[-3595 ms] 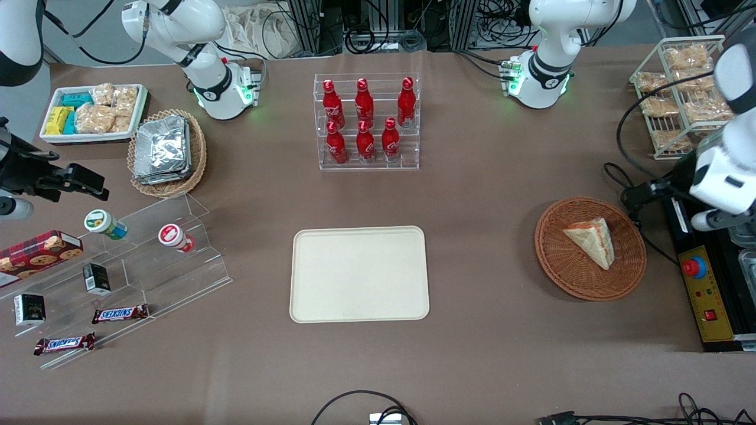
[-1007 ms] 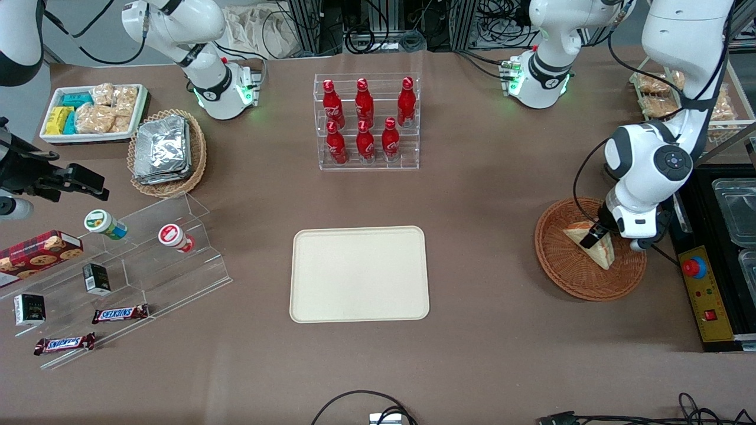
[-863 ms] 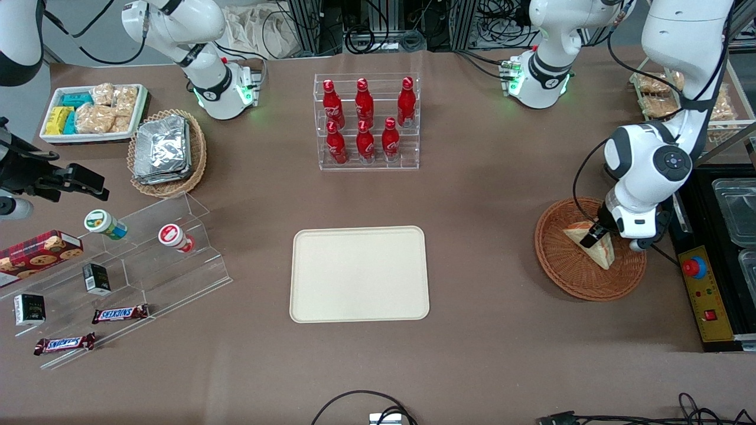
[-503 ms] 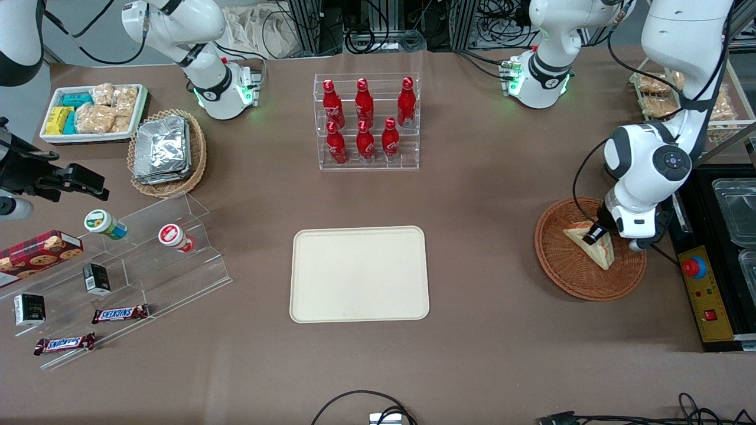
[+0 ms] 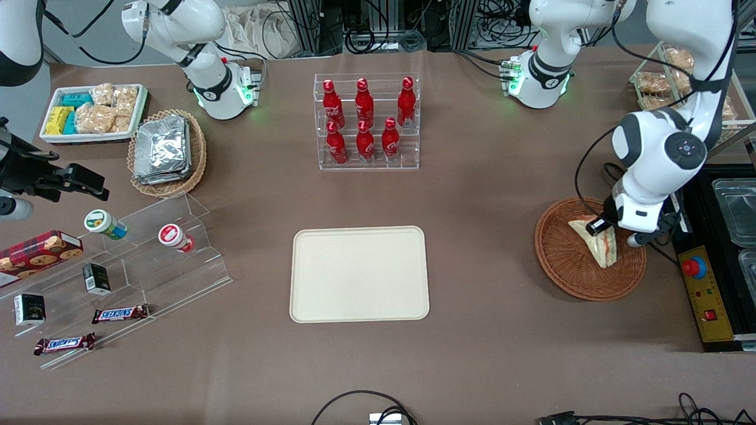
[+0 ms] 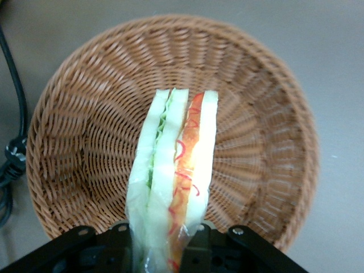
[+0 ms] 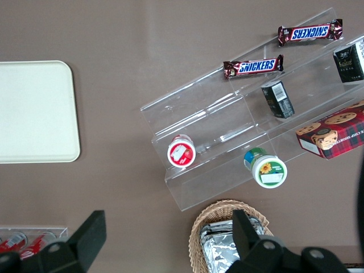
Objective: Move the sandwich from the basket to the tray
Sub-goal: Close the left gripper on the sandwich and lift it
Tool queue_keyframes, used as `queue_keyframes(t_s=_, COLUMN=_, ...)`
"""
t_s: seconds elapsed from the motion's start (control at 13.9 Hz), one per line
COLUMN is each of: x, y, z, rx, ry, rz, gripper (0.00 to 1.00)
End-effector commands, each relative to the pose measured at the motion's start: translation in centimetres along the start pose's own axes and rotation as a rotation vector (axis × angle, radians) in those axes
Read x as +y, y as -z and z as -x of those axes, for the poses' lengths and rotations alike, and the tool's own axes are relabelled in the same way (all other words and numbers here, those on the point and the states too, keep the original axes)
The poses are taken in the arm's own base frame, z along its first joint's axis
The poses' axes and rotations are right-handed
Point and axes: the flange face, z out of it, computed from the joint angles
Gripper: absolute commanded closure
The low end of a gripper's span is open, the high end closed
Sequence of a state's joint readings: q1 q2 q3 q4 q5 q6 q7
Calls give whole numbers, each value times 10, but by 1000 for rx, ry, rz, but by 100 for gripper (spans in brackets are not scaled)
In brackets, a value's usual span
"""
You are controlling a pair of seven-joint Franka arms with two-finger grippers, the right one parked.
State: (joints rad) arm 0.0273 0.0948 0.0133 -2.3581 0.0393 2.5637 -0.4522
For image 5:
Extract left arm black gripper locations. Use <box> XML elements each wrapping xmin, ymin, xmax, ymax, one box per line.
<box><xmin>588</xmin><ymin>195</ymin><xmax>681</xmax><ymax>246</ymax></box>

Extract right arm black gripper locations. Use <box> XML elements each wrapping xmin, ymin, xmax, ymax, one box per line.
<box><xmin>0</xmin><ymin>118</ymin><xmax>110</xmax><ymax>202</ymax></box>

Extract triangle sandwich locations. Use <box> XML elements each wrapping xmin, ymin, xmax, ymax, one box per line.
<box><xmin>568</xmin><ymin>215</ymin><xmax>618</xmax><ymax>270</ymax></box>

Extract round brown wicker basket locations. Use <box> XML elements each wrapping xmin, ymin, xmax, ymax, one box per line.
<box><xmin>535</xmin><ymin>197</ymin><xmax>647</xmax><ymax>302</ymax></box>

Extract oval light wicker basket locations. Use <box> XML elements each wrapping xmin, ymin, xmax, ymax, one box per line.
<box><xmin>127</xmin><ymin>109</ymin><xmax>207</xmax><ymax>198</ymax></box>

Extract beige plastic tray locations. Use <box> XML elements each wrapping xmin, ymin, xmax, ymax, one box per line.
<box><xmin>289</xmin><ymin>225</ymin><xmax>431</xmax><ymax>323</ymax></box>

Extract white rectangular snack bin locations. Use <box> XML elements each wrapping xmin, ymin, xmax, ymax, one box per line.
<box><xmin>40</xmin><ymin>84</ymin><xmax>148</xmax><ymax>145</ymax></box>

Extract green lid snack cup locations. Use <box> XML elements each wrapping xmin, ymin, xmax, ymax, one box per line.
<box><xmin>84</xmin><ymin>209</ymin><xmax>128</xmax><ymax>240</ymax></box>

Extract yellow snack pack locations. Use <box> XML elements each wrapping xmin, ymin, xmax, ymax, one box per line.
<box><xmin>46</xmin><ymin>106</ymin><xmax>74</xmax><ymax>135</ymax></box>

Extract silver foil packet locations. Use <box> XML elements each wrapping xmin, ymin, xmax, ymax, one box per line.
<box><xmin>134</xmin><ymin>115</ymin><xmax>188</xmax><ymax>178</ymax></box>
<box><xmin>133</xmin><ymin>118</ymin><xmax>193</xmax><ymax>185</ymax></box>

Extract red plaid cookie box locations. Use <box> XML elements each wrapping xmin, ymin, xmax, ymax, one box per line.
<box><xmin>0</xmin><ymin>230</ymin><xmax>84</xmax><ymax>288</ymax></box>

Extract small black box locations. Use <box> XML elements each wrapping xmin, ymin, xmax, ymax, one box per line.
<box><xmin>82</xmin><ymin>263</ymin><xmax>112</xmax><ymax>296</ymax></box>
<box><xmin>14</xmin><ymin>293</ymin><xmax>46</xmax><ymax>326</ymax></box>

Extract red lid snack cup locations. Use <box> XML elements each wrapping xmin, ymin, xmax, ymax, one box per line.
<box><xmin>158</xmin><ymin>224</ymin><xmax>195</xmax><ymax>253</ymax></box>

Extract black control box yellow panel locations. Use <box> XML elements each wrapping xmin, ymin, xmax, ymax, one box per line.
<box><xmin>673</xmin><ymin>168</ymin><xmax>756</xmax><ymax>353</ymax></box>

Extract large clear plastic container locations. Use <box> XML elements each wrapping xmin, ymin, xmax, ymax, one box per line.
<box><xmin>712</xmin><ymin>177</ymin><xmax>756</xmax><ymax>247</ymax></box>

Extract small clear plastic container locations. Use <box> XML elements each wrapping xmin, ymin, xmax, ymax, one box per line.
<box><xmin>738</xmin><ymin>248</ymin><xmax>756</xmax><ymax>296</ymax></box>

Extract clear acrylic stepped shelf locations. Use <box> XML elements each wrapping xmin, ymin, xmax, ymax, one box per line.
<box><xmin>0</xmin><ymin>192</ymin><xmax>233</xmax><ymax>371</ymax></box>

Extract Snickers chocolate bar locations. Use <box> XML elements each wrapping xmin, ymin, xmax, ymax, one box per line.
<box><xmin>92</xmin><ymin>304</ymin><xmax>150</xmax><ymax>325</ymax></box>
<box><xmin>34</xmin><ymin>332</ymin><xmax>96</xmax><ymax>356</ymax></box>

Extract beige cloth bag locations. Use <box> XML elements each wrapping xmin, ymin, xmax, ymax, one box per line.
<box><xmin>223</xmin><ymin>5</ymin><xmax>299</xmax><ymax>60</ymax></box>

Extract red cola bottle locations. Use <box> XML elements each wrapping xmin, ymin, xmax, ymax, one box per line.
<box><xmin>322</xmin><ymin>80</ymin><xmax>345</xmax><ymax>129</ymax></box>
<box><xmin>356</xmin><ymin>120</ymin><xmax>376</xmax><ymax>164</ymax></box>
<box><xmin>382</xmin><ymin>117</ymin><xmax>400</xmax><ymax>162</ymax></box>
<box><xmin>355</xmin><ymin>78</ymin><xmax>375</xmax><ymax>128</ymax></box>
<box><xmin>397</xmin><ymin>77</ymin><xmax>416</xmax><ymax>128</ymax></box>
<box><xmin>326</xmin><ymin>121</ymin><xmax>348</xmax><ymax>165</ymax></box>

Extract clear acrylic bottle rack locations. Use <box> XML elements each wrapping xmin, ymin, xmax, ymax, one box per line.
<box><xmin>313</xmin><ymin>73</ymin><xmax>421</xmax><ymax>172</ymax></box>

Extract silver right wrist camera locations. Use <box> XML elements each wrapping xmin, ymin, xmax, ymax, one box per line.
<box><xmin>0</xmin><ymin>198</ymin><xmax>34</xmax><ymax>221</ymax></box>

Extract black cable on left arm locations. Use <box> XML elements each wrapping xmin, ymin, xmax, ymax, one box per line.
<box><xmin>575</xmin><ymin>125</ymin><xmax>618</xmax><ymax>220</ymax></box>

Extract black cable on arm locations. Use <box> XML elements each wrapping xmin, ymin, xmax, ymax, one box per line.
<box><xmin>41</xmin><ymin>0</ymin><xmax>148</xmax><ymax>66</ymax></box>
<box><xmin>575</xmin><ymin>125</ymin><xmax>618</xmax><ymax>220</ymax></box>

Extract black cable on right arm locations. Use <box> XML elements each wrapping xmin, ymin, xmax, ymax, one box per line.
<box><xmin>41</xmin><ymin>0</ymin><xmax>148</xmax><ymax>66</ymax></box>

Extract white wire rack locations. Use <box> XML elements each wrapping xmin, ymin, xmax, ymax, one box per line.
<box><xmin>629</xmin><ymin>40</ymin><xmax>756</xmax><ymax>145</ymax></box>

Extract black cable with plug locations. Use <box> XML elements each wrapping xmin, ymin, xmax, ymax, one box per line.
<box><xmin>537</xmin><ymin>393</ymin><xmax>756</xmax><ymax>425</ymax></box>

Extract black cables at arm base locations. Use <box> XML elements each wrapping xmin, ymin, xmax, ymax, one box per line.
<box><xmin>454</xmin><ymin>48</ymin><xmax>510</xmax><ymax>80</ymax></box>

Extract black looped cable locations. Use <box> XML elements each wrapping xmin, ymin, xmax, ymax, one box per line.
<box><xmin>310</xmin><ymin>390</ymin><xmax>417</xmax><ymax>425</ymax></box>

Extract aluminium frame with cables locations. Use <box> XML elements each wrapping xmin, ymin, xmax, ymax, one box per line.
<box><xmin>286</xmin><ymin>0</ymin><xmax>532</xmax><ymax>55</ymax></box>

